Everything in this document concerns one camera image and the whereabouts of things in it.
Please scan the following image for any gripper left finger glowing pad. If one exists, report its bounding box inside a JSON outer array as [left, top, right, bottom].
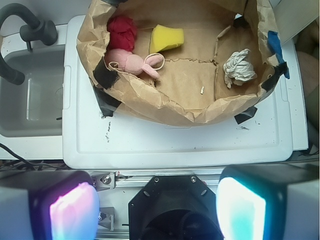
[[0, 170, 100, 240]]

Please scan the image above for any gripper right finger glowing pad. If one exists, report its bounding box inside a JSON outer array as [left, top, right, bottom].
[[216, 163, 320, 240]]

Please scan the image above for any white paper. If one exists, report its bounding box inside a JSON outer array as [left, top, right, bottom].
[[223, 48, 258, 89]]

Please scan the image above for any white plastic lid tray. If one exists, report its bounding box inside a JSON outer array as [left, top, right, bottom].
[[62, 15, 308, 170]]

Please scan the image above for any grey sink basin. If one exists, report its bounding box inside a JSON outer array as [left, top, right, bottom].
[[0, 45, 65, 138]]

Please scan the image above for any blue tape strip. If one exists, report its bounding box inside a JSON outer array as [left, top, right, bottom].
[[267, 30, 290, 79]]

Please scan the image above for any brown paper bag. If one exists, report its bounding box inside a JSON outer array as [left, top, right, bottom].
[[76, 0, 284, 127]]

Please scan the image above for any pink plush bunny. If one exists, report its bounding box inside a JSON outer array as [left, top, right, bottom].
[[104, 48, 165, 80]]

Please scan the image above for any dark grey faucet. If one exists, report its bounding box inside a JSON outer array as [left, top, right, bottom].
[[0, 3, 58, 85]]

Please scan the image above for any red crumpled cloth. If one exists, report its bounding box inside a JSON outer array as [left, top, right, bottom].
[[107, 15, 137, 52]]

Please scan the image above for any yellow sponge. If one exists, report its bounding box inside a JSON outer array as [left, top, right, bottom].
[[149, 24, 185, 54]]

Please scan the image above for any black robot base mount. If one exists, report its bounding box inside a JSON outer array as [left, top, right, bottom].
[[128, 175, 224, 240]]

